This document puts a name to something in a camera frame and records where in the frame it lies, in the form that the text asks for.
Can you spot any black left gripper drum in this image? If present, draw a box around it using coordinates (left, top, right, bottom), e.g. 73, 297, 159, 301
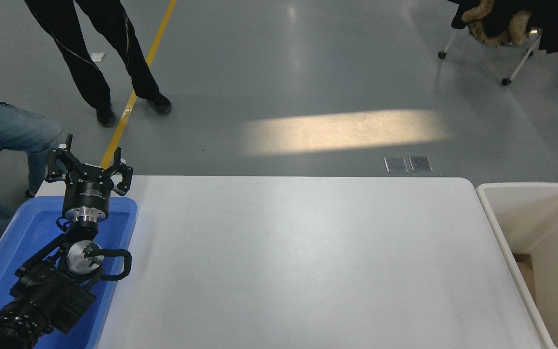
62, 166, 115, 211

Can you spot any large pale plastic bin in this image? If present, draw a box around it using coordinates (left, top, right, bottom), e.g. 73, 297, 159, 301
476, 182, 558, 349

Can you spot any seated person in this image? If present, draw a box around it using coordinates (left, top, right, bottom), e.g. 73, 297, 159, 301
0, 97, 63, 233

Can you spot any blue plastic tray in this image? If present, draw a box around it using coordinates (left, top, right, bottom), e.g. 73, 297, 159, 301
0, 195, 138, 349

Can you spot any standing person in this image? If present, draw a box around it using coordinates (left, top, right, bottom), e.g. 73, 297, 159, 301
24, 0, 172, 128

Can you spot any white-legged wheeled chair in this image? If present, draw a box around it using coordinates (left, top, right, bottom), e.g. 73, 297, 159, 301
438, 28, 544, 86

